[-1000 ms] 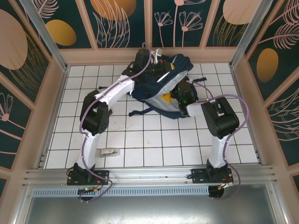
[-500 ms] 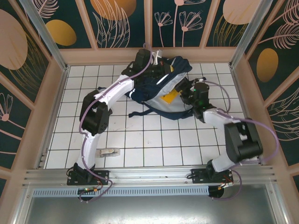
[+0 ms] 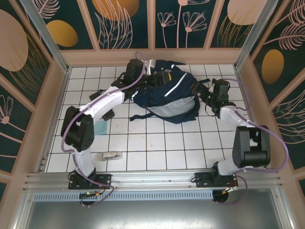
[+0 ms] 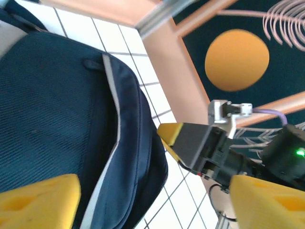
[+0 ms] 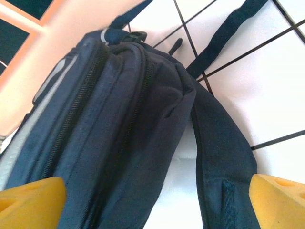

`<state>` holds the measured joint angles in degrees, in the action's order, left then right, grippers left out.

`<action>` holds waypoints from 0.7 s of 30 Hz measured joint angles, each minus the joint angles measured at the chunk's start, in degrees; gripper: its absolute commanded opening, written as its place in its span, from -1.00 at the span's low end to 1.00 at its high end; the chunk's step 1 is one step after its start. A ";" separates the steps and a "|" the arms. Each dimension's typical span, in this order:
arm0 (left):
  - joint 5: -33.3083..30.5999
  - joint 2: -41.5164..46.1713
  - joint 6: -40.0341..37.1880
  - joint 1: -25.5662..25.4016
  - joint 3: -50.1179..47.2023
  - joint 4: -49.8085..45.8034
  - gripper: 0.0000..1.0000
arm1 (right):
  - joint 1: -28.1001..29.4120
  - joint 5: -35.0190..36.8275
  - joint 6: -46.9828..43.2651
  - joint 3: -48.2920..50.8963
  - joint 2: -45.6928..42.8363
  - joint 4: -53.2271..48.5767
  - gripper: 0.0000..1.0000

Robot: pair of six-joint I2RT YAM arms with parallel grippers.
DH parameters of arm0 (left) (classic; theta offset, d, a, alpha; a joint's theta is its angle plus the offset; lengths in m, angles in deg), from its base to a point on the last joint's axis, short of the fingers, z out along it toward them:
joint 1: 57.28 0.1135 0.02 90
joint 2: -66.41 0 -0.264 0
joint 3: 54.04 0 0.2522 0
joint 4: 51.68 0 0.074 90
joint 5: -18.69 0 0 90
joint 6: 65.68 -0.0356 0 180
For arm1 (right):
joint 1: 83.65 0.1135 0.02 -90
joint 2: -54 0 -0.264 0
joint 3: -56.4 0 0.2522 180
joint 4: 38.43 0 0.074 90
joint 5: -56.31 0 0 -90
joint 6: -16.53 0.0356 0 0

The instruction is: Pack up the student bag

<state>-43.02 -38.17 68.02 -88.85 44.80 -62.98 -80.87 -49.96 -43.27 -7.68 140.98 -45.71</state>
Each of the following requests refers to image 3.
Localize aluminium corner post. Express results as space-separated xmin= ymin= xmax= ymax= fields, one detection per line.
xmin=19 ymin=0 xmax=72 ymax=75
xmin=233 ymin=0 xmax=286 ymax=70

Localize clear plastic pencil pouch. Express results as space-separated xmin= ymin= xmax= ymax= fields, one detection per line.
xmin=95 ymin=150 xmax=124 ymax=162

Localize dark floral wall panel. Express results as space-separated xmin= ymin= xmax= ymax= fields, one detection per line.
xmin=84 ymin=0 xmax=150 ymax=50
xmin=208 ymin=0 xmax=263 ymax=49
xmin=0 ymin=73 xmax=36 ymax=173
xmin=33 ymin=0 xmax=101 ymax=51
xmin=0 ymin=7 xmax=52 ymax=107
xmin=271 ymin=71 xmax=305 ymax=170
xmin=249 ymin=0 xmax=305 ymax=104
xmin=154 ymin=0 xmax=217 ymax=50

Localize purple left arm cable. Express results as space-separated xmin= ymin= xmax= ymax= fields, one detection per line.
xmin=61 ymin=51 xmax=147 ymax=208

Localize teal sticky note pad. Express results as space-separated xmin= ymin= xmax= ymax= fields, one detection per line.
xmin=93 ymin=120 xmax=108 ymax=136

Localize small wired power connector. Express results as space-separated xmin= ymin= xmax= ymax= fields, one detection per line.
xmin=223 ymin=185 xmax=239 ymax=194
xmin=80 ymin=190 xmax=102 ymax=199

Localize navy blue student backpack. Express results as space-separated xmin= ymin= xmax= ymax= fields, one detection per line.
xmin=130 ymin=59 xmax=215 ymax=125

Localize long aluminium base rail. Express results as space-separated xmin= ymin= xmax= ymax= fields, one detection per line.
xmin=22 ymin=169 xmax=285 ymax=191

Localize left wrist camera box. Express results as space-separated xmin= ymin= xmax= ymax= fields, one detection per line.
xmin=145 ymin=59 xmax=157 ymax=75

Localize long black pencil case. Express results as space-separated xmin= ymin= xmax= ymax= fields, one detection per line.
xmin=89 ymin=89 xmax=115 ymax=120

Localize grey metal sheet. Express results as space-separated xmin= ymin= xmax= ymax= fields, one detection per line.
xmin=13 ymin=187 xmax=295 ymax=229

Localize slotted grey cable duct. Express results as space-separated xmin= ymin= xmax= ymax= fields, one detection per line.
xmin=32 ymin=190 xmax=214 ymax=201

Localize short aluminium side rail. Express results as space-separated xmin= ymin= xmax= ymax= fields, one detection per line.
xmin=37 ymin=151 xmax=50 ymax=173

